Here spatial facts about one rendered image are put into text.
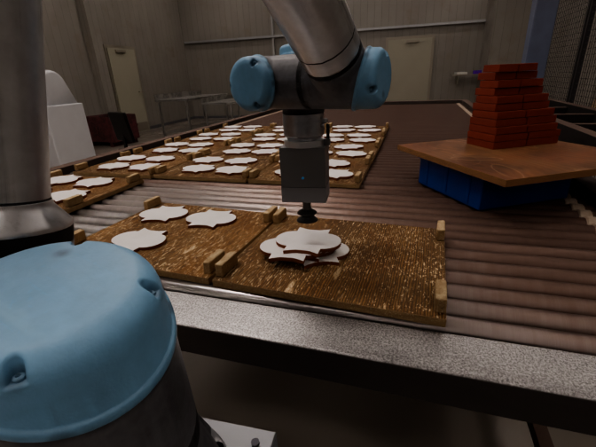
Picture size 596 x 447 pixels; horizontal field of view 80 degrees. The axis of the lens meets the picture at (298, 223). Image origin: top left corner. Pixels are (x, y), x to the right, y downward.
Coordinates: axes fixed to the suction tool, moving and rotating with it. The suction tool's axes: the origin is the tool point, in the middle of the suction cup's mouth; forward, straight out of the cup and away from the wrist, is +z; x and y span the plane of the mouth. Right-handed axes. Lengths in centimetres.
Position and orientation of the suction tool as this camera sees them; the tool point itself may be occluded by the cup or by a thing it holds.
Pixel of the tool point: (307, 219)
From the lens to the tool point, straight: 72.3
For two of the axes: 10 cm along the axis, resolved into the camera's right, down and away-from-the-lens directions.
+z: 0.4, 9.2, 3.8
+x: -1.9, 3.8, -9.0
